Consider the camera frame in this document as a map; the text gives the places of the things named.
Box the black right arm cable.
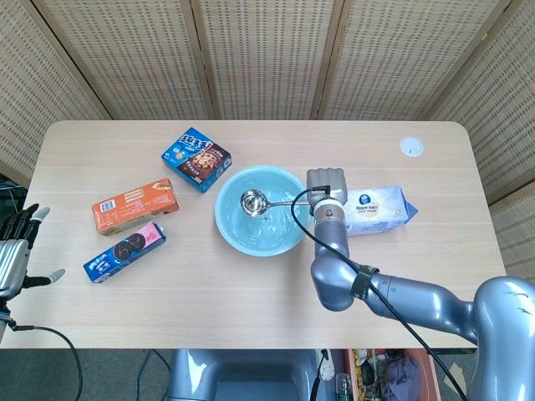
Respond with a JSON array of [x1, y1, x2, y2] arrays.
[[291, 185, 469, 401]]

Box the pale blue tissue pack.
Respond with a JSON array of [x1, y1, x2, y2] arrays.
[[343, 185, 420, 238]]

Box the woven folding screen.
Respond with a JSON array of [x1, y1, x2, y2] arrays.
[[0, 0, 535, 348]]

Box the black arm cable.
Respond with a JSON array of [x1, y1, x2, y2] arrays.
[[0, 317, 84, 401], [291, 185, 469, 401]]

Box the blue pink sandwich cookie box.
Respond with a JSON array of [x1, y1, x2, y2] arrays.
[[82, 221, 167, 285]]

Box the white power strip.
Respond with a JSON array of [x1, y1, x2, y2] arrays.
[[319, 348, 337, 383]]

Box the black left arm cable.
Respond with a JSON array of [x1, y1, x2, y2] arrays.
[[0, 317, 84, 401]]

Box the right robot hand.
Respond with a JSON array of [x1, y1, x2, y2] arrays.
[[306, 167, 349, 216]]

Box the orange cracker box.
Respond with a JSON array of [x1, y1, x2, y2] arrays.
[[91, 178, 181, 237]]

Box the white cable grommet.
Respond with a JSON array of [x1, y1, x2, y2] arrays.
[[399, 136, 425, 158]]

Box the light blue bowl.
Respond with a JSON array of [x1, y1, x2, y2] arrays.
[[214, 165, 313, 257]]

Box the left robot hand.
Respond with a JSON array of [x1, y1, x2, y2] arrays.
[[0, 203, 66, 298]]

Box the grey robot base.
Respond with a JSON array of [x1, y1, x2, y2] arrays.
[[166, 348, 326, 401]]

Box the blue chocolate chip cookie box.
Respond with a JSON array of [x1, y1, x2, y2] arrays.
[[160, 127, 233, 194]]

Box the metal ladle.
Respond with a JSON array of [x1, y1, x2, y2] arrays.
[[239, 189, 311, 217]]

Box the green plastic bottle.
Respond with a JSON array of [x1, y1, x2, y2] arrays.
[[335, 373, 352, 401]]

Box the pink storage bin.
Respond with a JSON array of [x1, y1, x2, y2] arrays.
[[344, 348, 440, 401]]

